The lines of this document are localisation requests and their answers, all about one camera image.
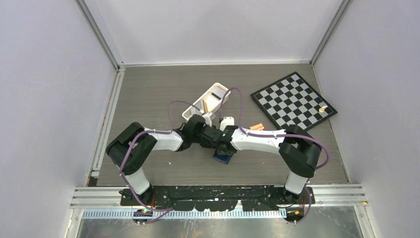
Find blue card holder wallet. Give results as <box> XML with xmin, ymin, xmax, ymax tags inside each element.
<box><xmin>213</xmin><ymin>149</ymin><xmax>233</xmax><ymax>164</ymax></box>

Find white plastic tray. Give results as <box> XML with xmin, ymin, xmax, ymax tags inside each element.
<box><xmin>182</xmin><ymin>83</ymin><xmax>230</xmax><ymax>121</ymax></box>

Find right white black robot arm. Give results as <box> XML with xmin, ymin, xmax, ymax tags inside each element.
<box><xmin>200</xmin><ymin>125</ymin><xmax>322</xmax><ymax>204</ymax></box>

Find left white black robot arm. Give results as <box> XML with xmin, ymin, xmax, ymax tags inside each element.
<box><xmin>105</xmin><ymin>115</ymin><xmax>218</xmax><ymax>205</ymax></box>

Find grey cards in tray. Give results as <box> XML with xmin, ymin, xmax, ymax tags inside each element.
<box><xmin>197</xmin><ymin>100</ymin><xmax>209</xmax><ymax>114</ymax></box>

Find red orange card pack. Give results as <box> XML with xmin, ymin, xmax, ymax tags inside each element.
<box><xmin>250</xmin><ymin>123</ymin><xmax>265</xmax><ymax>130</ymax></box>

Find silver card at tray end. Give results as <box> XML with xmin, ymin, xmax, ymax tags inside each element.
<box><xmin>211</xmin><ymin>86</ymin><xmax>227</xmax><ymax>101</ymax></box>

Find black white chessboard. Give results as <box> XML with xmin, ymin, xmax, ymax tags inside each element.
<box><xmin>250</xmin><ymin>72</ymin><xmax>338</xmax><ymax>131</ymax></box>

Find beige chess piece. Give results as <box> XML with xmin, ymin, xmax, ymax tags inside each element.
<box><xmin>318</xmin><ymin>106</ymin><xmax>328</xmax><ymax>114</ymax></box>

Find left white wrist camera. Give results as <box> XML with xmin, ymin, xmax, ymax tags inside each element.
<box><xmin>202</xmin><ymin>112</ymin><xmax>215</xmax><ymax>127</ymax></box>

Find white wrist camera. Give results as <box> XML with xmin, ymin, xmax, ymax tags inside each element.
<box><xmin>202</xmin><ymin>112</ymin><xmax>215</xmax><ymax>127</ymax></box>
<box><xmin>219</xmin><ymin>117</ymin><xmax>235</xmax><ymax>131</ymax></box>

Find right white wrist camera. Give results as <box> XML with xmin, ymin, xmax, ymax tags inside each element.
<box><xmin>219</xmin><ymin>117</ymin><xmax>235</xmax><ymax>131</ymax></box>

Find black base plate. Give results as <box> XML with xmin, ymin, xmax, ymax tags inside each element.
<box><xmin>119</xmin><ymin>185</ymin><xmax>315</xmax><ymax>212</ymax></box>

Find aluminium frame rail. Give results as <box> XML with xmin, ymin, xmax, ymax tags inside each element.
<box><xmin>70</xmin><ymin>186</ymin><xmax>125</xmax><ymax>209</ymax></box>

